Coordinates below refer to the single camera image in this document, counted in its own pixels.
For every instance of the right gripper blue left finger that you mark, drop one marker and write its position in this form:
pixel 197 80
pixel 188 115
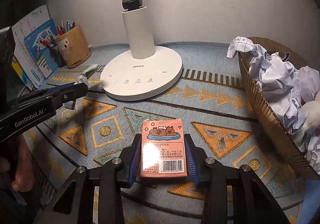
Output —
pixel 73 203

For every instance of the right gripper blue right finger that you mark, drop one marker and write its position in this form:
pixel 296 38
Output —
pixel 236 195

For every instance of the plaid fabric bow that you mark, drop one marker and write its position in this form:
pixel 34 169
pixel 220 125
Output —
pixel 82 78

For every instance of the paper ball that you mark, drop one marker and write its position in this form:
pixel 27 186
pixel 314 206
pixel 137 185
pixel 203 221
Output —
pixel 309 79
pixel 280 85
pixel 310 148

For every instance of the pink card box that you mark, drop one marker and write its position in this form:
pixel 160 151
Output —
pixel 163 149

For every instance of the large paper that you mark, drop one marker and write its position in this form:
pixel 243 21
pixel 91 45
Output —
pixel 244 45

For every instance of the left hand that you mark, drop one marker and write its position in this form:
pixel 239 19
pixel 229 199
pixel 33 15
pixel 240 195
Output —
pixel 24 179

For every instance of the yellow cover book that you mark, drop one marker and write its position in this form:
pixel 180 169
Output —
pixel 23 76

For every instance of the black mesh pen holder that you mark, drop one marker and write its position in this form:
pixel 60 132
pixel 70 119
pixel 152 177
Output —
pixel 56 54

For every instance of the brown cardboard pen holder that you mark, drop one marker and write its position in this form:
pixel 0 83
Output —
pixel 74 47

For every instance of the brown ribbed bowl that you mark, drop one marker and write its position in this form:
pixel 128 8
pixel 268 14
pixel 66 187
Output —
pixel 276 131

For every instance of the blue patterned table mat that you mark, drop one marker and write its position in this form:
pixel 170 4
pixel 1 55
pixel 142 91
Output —
pixel 210 100

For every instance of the white desk lamp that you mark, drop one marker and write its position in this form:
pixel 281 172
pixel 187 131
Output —
pixel 144 71

